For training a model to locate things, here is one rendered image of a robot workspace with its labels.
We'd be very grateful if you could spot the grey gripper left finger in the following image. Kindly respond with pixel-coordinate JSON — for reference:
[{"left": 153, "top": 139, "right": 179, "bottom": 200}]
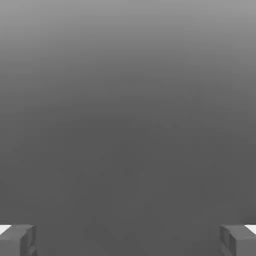
[{"left": 0, "top": 223, "right": 38, "bottom": 256}]

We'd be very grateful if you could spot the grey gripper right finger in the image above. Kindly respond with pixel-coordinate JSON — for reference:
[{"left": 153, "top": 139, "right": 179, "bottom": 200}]
[{"left": 218, "top": 223, "right": 256, "bottom": 256}]

